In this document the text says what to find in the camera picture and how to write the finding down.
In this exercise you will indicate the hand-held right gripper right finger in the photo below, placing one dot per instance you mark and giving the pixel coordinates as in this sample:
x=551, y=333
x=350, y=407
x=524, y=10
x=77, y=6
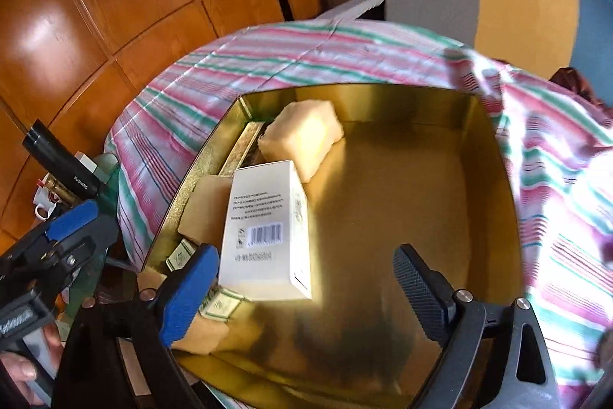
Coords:
x=421, y=294

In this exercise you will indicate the white carton box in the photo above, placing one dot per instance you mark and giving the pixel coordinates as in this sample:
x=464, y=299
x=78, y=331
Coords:
x=263, y=217

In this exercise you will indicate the black flask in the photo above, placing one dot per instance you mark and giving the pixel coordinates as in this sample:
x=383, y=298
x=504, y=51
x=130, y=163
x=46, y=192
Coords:
x=62, y=160

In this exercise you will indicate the small tan snack block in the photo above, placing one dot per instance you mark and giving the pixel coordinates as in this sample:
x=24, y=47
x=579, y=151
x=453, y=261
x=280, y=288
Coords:
x=301, y=136

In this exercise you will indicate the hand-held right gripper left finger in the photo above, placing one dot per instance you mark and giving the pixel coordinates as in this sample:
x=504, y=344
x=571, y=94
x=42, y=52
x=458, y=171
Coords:
x=189, y=294

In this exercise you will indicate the white mug red print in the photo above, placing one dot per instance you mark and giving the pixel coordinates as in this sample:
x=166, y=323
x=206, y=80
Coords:
x=45, y=203

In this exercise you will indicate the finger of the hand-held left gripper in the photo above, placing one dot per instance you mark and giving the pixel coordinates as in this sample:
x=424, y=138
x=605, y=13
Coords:
x=72, y=219
x=52, y=263

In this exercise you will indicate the golden tin box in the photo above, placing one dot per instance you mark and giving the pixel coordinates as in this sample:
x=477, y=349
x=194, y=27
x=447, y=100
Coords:
x=383, y=198

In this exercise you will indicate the small green label packet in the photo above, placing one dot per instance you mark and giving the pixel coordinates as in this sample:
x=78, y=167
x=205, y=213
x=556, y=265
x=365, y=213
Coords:
x=181, y=256
x=222, y=306

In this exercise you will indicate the striped tablecloth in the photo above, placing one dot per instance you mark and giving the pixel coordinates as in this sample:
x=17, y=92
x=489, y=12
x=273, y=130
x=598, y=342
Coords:
x=335, y=54

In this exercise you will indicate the gold bar box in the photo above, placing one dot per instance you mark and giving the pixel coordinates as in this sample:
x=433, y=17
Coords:
x=242, y=148

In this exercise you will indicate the dark red cloth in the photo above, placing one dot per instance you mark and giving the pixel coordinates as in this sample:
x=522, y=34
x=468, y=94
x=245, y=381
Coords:
x=582, y=85

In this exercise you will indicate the person's left hand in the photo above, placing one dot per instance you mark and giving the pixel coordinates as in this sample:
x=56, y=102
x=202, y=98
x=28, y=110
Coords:
x=21, y=373

